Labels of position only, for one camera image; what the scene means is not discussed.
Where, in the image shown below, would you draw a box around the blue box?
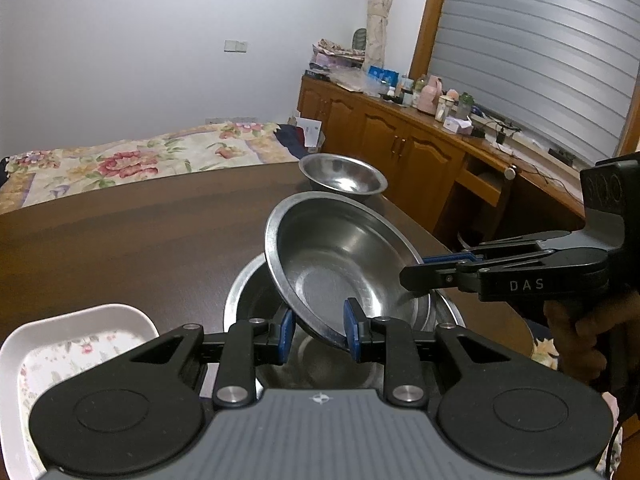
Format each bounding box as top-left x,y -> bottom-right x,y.
367,66 -> 401,88

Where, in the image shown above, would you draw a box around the wooden cabinet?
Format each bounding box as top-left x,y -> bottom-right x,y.
298,72 -> 588,256

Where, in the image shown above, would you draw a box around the black cables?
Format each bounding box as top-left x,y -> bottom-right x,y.
472,110 -> 586,196

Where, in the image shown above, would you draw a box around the dark blue cloth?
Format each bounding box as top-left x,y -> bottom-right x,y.
277,124 -> 321,161

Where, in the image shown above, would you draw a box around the cream patterned curtain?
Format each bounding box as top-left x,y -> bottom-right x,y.
362,0 -> 401,71

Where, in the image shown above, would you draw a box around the pile of folded cloths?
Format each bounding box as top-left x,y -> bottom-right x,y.
309,38 -> 368,72

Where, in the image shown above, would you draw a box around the row of small bottles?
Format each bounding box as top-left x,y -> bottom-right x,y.
385,75 -> 426,108

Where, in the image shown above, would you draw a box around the person's right hand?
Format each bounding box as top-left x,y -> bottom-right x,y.
544,294 -> 610,387

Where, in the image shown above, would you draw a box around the large steel bowl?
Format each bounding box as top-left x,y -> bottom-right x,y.
223,252 -> 466,391

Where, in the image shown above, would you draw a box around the white paper bag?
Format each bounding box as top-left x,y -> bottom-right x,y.
295,116 -> 323,153

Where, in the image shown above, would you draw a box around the clear plastic bag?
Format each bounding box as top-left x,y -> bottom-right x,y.
332,71 -> 386,97

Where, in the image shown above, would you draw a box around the white bottle with pink lid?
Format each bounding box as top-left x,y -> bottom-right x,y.
435,91 -> 458,122

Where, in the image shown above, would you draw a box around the deep steel bowl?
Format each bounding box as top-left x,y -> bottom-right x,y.
298,153 -> 388,206

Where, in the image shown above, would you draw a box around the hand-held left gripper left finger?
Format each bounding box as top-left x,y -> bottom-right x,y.
131,308 -> 295,408

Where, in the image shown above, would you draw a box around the open wooden drawer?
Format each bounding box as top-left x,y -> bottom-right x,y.
455,157 -> 521,208

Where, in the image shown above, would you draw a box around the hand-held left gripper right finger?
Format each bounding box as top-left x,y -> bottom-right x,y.
344,298 -> 506,407

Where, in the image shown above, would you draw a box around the shallow wide-rim steel bowl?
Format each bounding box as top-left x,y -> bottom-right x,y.
264,191 -> 432,351

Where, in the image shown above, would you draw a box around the white floral plate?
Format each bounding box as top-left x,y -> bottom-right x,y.
0,303 -> 161,480

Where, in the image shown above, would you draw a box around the grey window blind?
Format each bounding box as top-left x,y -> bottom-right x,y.
427,0 -> 640,158

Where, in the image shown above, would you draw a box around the floral bedspread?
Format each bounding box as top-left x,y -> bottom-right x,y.
0,121 -> 301,216

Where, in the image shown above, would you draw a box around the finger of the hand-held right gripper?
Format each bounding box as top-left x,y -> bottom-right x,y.
422,232 -> 572,266
399,260 -> 483,294

